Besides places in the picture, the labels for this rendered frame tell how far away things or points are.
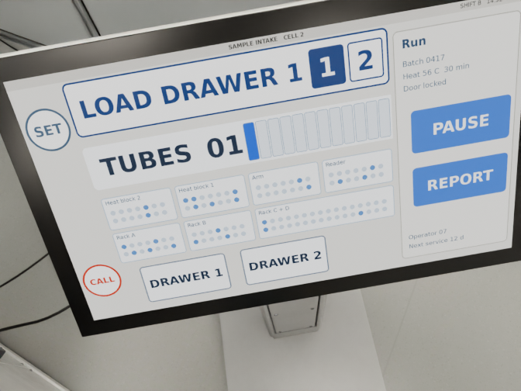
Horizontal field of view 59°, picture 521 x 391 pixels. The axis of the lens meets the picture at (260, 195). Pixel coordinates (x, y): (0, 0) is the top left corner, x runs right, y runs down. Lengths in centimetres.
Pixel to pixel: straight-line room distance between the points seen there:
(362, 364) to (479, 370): 34
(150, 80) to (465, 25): 29
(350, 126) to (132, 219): 24
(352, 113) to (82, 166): 27
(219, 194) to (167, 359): 112
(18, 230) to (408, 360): 140
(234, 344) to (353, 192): 105
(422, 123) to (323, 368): 107
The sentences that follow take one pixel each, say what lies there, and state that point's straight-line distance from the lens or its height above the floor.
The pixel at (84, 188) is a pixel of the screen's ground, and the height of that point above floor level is 110.
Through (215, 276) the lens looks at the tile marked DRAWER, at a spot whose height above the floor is 100.
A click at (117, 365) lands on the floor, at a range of 160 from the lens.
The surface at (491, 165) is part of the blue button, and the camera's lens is 54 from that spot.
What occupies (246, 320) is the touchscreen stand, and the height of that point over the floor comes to 4.
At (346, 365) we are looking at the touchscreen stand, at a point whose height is 4.
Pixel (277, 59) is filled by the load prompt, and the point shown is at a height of 117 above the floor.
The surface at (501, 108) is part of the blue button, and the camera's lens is 52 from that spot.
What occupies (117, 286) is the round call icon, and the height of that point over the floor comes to 101.
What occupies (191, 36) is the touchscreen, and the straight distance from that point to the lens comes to 44.
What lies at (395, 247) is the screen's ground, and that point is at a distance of 53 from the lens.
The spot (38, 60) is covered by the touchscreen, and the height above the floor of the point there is 119.
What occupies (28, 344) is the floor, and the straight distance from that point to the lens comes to 174.
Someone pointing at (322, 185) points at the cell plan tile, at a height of 107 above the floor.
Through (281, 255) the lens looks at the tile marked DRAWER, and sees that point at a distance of 51.
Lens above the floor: 149
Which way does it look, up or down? 64 degrees down
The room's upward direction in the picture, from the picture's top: 10 degrees counter-clockwise
